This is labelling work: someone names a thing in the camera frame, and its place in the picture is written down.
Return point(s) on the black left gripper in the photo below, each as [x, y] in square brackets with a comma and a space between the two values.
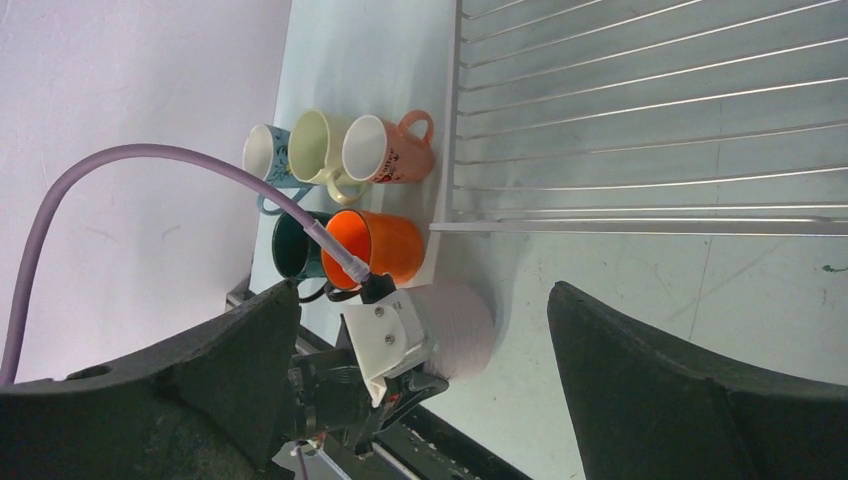
[212, 402]

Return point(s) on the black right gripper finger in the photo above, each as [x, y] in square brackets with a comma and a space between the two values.
[645, 404]

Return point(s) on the dark teal mug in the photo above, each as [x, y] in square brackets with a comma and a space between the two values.
[297, 257]

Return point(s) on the mauve grey mug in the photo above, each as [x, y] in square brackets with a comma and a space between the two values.
[463, 328]

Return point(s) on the orange mug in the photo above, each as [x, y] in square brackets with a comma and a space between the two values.
[388, 244]

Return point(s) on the light blue mug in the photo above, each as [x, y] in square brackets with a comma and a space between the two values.
[265, 156]

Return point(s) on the light green mug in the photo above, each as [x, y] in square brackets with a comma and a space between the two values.
[315, 155]

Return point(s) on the small salmon pink mug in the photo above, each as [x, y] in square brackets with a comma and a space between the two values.
[377, 151]

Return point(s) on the clear acrylic dish rack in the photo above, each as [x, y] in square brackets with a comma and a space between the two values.
[713, 118]

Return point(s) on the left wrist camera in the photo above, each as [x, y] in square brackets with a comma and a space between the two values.
[391, 332]

